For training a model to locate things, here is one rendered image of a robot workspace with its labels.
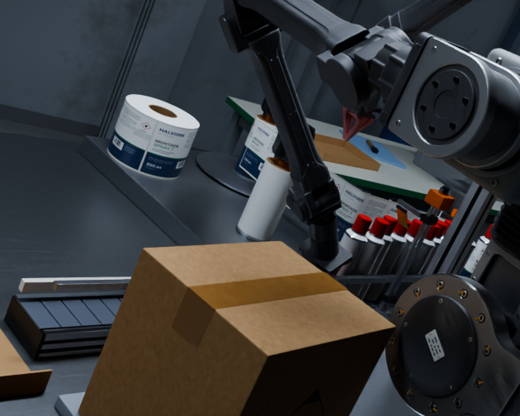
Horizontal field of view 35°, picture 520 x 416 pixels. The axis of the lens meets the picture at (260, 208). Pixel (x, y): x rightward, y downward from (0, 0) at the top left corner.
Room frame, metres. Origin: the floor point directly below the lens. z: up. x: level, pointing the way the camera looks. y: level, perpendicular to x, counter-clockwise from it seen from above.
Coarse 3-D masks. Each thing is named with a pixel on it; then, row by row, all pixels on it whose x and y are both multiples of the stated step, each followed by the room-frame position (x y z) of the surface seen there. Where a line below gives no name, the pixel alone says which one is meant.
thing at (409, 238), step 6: (414, 222) 1.83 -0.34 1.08; (420, 222) 1.84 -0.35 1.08; (414, 228) 1.82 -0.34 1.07; (408, 234) 1.83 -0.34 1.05; (414, 234) 1.82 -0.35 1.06; (408, 240) 1.81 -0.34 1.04; (408, 246) 1.81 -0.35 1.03; (402, 252) 1.81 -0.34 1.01; (402, 258) 1.81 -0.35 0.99; (396, 264) 1.81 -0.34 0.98; (396, 270) 1.81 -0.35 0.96; (390, 282) 1.81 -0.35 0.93; (396, 282) 1.81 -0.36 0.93; (384, 288) 1.81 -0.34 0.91
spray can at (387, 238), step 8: (384, 216) 1.76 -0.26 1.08; (392, 224) 1.75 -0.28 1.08; (392, 232) 1.76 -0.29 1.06; (384, 240) 1.74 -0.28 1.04; (392, 240) 1.76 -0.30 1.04; (384, 248) 1.74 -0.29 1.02; (384, 256) 1.75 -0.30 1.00; (376, 264) 1.74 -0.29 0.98; (368, 288) 1.75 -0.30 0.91; (360, 296) 1.74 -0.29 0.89
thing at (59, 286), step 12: (336, 276) 1.61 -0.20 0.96; (348, 276) 1.64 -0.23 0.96; (360, 276) 1.68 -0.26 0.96; (372, 276) 1.71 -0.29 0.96; (384, 276) 1.74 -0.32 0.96; (408, 276) 1.81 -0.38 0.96; (420, 276) 1.85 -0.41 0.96; (60, 288) 1.10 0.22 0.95; (72, 288) 1.11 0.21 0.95; (84, 288) 1.13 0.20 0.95; (96, 288) 1.15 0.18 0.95; (108, 288) 1.16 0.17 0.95; (120, 288) 1.18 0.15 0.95
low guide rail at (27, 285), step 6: (24, 282) 1.14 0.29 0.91; (30, 282) 1.15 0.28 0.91; (36, 282) 1.16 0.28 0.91; (42, 282) 1.17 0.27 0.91; (48, 282) 1.17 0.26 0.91; (24, 288) 1.14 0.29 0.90; (30, 288) 1.15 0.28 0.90; (36, 288) 1.16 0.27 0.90; (42, 288) 1.17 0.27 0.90; (48, 288) 1.18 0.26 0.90
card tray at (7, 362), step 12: (0, 336) 1.10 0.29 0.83; (0, 348) 1.07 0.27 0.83; (12, 348) 1.09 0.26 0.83; (0, 360) 1.05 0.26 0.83; (12, 360) 1.06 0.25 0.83; (0, 372) 1.02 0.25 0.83; (12, 372) 1.03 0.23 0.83; (24, 372) 0.99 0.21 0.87; (36, 372) 1.00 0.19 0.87; (48, 372) 1.02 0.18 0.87; (0, 384) 0.96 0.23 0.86; (12, 384) 0.98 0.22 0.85; (24, 384) 0.99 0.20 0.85; (36, 384) 1.01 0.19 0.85; (0, 396) 0.97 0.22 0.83; (12, 396) 0.98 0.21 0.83
